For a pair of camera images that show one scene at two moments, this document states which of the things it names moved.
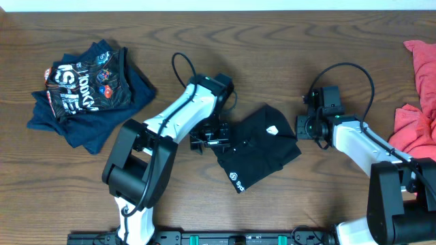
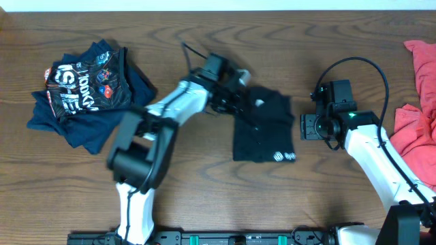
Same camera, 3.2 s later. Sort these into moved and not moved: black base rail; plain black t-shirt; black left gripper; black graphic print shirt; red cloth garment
Moved: plain black t-shirt; black left gripper
Not moved: black graphic print shirt; red cloth garment; black base rail
